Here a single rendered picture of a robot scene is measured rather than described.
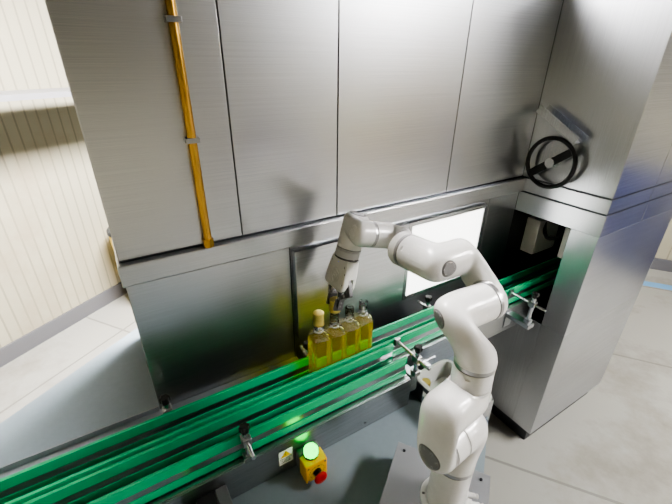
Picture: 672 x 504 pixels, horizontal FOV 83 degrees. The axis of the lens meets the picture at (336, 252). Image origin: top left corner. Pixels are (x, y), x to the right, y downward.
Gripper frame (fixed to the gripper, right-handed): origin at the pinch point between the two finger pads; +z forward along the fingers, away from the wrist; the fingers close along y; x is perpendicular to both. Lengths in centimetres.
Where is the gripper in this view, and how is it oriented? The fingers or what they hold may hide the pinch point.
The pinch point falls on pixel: (335, 301)
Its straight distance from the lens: 119.1
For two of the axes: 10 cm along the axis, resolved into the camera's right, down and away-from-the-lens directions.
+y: 5.2, 3.8, -7.6
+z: -2.3, 9.2, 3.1
